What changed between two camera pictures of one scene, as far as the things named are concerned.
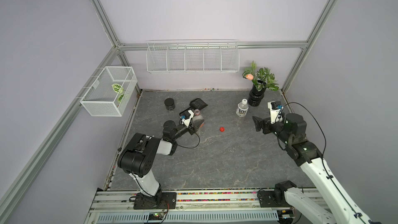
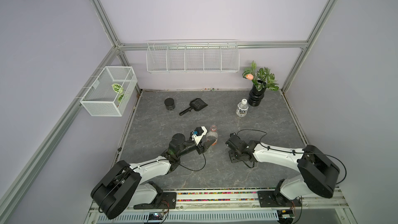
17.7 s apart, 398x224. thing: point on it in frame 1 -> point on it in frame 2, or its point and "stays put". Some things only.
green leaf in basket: (116, 87) stays put
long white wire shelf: (193, 56) stays put
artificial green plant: (261, 78) stays put
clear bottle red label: (197, 116) -> (212, 135)
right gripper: (260, 125) -> (232, 159)
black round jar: (169, 103) stays put
